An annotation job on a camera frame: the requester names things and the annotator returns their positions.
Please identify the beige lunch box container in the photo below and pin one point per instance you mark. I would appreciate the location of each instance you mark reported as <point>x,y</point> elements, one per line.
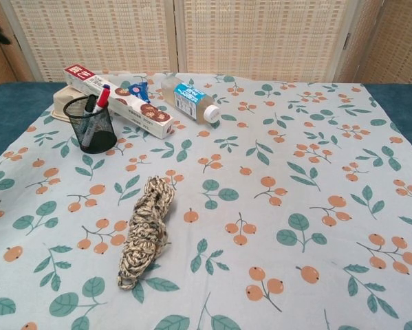
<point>59,99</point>

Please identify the blue snack packet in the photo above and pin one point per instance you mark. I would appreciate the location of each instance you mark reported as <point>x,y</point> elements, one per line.
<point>138,90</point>

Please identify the floral printed tablecloth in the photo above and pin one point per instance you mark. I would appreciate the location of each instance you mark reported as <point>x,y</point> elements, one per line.
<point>260,206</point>

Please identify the dark blue table cover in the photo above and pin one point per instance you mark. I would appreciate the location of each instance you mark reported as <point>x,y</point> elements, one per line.
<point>13,103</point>

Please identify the black mesh pen holder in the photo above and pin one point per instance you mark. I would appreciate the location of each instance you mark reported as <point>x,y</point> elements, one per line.
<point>99,137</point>

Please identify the long red white cardboard box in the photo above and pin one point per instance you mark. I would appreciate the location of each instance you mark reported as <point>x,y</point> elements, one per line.
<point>123,98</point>

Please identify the clear bottle with blue label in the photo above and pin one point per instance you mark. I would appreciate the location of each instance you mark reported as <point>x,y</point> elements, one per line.
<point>188,99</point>

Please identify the red capped marker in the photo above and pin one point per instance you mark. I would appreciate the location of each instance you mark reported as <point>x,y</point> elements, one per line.
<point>103,97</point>

